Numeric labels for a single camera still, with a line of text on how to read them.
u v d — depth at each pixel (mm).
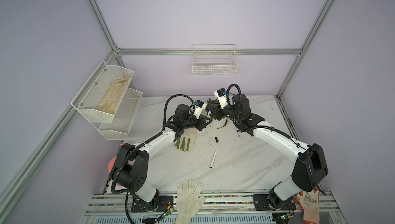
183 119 680
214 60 938
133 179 440
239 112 615
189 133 983
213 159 879
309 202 731
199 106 740
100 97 772
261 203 734
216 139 961
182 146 928
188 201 746
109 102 764
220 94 673
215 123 956
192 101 744
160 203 720
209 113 795
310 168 433
